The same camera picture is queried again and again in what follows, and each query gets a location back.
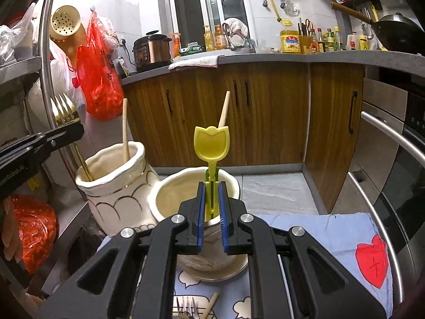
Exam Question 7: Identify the steel fork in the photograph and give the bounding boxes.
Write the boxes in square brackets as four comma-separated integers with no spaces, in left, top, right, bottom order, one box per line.
[172,296,199,319]

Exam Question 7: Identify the gold fork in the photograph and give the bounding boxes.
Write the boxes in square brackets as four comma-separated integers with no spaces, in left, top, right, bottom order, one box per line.
[51,93,94,182]

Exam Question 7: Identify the thin wooden chopstick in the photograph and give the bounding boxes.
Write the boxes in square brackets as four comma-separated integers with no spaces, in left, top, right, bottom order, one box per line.
[122,98,130,163]

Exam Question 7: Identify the yellow plastic training chopstick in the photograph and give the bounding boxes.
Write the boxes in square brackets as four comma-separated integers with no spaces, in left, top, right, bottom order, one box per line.
[194,126,230,221]

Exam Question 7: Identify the wooden kitchen cabinets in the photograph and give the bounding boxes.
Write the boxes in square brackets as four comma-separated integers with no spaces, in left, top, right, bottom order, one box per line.
[123,62,364,209]

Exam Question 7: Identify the person's left hand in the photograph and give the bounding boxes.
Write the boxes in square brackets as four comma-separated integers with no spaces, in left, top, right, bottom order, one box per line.
[1,197,23,263]

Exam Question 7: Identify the red bag on shelf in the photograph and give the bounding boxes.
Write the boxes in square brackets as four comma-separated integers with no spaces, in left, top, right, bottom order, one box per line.
[11,195,58,275]

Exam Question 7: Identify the blue cartoon cloth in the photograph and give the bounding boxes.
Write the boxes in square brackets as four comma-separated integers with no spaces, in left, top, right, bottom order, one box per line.
[96,212,394,319]

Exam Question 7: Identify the white floral ceramic utensil holder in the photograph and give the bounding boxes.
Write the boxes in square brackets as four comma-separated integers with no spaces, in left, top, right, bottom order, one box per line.
[75,141,248,282]

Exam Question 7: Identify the red plastic bag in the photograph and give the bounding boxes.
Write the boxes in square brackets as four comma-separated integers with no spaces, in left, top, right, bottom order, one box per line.
[76,12,124,122]

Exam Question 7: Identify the yellow perforated scoop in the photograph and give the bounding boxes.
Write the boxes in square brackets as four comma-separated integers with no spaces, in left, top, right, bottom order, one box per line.
[50,5,86,68]

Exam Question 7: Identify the built-in oven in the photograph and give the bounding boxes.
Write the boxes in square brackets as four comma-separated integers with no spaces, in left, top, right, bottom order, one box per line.
[331,77,425,306]

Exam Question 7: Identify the electric pressure cooker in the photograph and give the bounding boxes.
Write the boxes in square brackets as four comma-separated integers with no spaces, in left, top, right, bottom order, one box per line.
[133,30,171,72]

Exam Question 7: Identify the white dish towel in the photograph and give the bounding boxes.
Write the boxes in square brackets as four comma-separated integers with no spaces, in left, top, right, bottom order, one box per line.
[169,56,218,71]

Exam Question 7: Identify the yellow oil tub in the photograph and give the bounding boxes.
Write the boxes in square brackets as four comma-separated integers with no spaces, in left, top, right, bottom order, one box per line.
[280,30,301,53]

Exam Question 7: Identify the chrome curved rail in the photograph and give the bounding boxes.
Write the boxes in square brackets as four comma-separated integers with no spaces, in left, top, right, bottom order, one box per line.
[37,0,87,200]

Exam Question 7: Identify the black wok with handle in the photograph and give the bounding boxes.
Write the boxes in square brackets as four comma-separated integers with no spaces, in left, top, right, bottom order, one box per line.
[331,2,424,56]

